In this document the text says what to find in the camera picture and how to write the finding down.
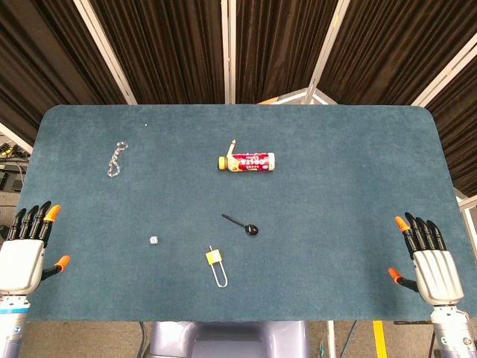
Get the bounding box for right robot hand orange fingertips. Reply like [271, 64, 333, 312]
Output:
[387, 212, 465, 307]

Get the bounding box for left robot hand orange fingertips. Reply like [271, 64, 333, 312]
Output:
[0, 201, 72, 296]

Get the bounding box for black floor equipment pile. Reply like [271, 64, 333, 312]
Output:
[0, 136, 33, 224]

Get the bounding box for yellow floor tape strip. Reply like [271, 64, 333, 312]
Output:
[373, 320, 387, 358]

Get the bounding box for blue felt table mat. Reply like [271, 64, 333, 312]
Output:
[16, 104, 473, 322]

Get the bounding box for dark curtain partition panel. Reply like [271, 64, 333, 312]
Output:
[74, 0, 230, 105]
[316, 0, 477, 107]
[0, 0, 138, 150]
[411, 40, 477, 198]
[227, 0, 350, 105]

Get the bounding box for black plastic spoon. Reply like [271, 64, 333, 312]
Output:
[221, 213, 260, 236]

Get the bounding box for yellow padlock long shackle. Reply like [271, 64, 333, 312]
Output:
[205, 245, 229, 289]

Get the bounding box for red drink bottle yellow cap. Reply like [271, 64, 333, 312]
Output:
[218, 139, 277, 173]

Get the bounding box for grey robot torso base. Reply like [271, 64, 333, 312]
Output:
[148, 320, 310, 358]

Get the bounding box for white metal frame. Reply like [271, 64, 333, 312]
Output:
[456, 194, 477, 258]

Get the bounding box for blue floor cable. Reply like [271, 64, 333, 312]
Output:
[341, 320, 359, 358]

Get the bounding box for clear plastic chain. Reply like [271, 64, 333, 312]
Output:
[107, 140, 129, 178]

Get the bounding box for dark floor cable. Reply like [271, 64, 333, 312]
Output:
[138, 321, 148, 358]

